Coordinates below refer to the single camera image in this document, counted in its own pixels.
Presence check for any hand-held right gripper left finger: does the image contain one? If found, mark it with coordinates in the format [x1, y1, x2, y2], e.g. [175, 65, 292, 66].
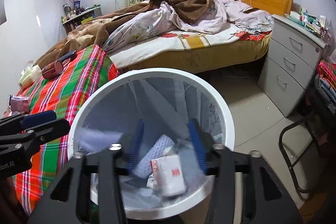
[28, 119, 144, 224]

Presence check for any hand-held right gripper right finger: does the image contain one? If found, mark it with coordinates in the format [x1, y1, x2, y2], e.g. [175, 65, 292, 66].
[188, 119, 302, 224]

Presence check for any black metal chair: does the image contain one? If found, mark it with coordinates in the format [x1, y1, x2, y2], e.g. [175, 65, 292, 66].
[279, 111, 336, 201]

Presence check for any dark red jar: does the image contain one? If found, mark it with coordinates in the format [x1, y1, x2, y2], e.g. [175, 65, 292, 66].
[41, 60, 65, 80]

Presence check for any clear plastic bin liner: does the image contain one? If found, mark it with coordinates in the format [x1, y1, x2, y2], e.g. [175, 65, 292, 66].
[72, 77, 227, 210]

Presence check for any bed with floral sheet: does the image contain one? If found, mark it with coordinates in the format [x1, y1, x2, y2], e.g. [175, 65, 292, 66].
[105, 30, 272, 75]

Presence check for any dark blue flat case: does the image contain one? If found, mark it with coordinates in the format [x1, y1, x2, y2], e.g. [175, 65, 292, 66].
[56, 50, 78, 67]

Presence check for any white foam net sleeve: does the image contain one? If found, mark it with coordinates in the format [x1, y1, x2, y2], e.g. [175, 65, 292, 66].
[133, 135, 179, 178]

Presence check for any white round trash bin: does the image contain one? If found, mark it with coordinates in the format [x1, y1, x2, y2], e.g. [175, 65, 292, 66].
[67, 68, 235, 219]

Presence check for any red green plaid tablecloth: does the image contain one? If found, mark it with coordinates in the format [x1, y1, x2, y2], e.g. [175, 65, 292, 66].
[8, 44, 120, 216]

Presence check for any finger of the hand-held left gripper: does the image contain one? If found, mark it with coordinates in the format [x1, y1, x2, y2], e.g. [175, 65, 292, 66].
[0, 111, 57, 133]
[0, 118, 71, 154]

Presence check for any row of small boxes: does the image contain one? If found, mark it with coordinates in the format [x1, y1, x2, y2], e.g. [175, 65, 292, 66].
[285, 6, 333, 39]

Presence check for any grey drawer cabinet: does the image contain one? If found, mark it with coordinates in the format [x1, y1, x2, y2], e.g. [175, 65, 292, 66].
[257, 14, 330, 118]

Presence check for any stack of folded clothes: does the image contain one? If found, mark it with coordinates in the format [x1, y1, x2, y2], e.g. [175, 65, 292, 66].
[314, 60, 336, 119]

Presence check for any white tissue packet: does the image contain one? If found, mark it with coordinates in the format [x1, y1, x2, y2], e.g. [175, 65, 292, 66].
[146, 154, 187, 197]

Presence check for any soft tissue pack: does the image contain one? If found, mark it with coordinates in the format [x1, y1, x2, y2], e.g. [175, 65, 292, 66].
[18, 61, 42, 89]

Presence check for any purple drink carton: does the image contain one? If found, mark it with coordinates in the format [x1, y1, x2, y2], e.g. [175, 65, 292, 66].
[10, 96, 29, 112]

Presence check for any pale floral quilt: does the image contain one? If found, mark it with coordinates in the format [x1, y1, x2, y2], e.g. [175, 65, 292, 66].
[102, 0, 275, 54]

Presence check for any brown fleece blanket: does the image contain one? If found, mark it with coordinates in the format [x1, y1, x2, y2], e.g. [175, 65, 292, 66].
[34, 0, 213, 69]

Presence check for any shelf with bottles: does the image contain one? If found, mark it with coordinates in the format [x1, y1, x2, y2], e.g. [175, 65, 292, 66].
[62, 4, 103, 34]

